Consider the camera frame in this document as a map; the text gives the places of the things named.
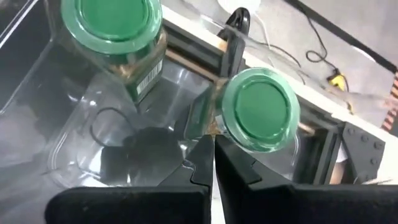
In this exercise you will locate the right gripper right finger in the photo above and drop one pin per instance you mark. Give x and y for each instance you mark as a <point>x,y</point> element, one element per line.
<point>295,205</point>

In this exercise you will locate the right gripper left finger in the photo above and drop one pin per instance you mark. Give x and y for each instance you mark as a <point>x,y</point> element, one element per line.
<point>140,205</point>

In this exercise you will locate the green-lid spice jar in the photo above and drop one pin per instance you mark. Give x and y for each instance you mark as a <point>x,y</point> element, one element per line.
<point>115,18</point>
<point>261,109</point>

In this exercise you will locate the clear plastic bin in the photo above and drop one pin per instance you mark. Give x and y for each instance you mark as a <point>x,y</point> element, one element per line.
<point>62,130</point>

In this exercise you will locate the yellow plug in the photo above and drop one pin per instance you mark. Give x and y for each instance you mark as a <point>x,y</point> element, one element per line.
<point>337,81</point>

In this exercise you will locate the orange black striped strip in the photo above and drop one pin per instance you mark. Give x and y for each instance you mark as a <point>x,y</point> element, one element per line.
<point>392,102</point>

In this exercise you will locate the black clamp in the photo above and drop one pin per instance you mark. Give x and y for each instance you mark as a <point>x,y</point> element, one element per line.
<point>236,49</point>

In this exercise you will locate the black table frame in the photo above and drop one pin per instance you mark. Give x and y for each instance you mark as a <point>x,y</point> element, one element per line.
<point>362,149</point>

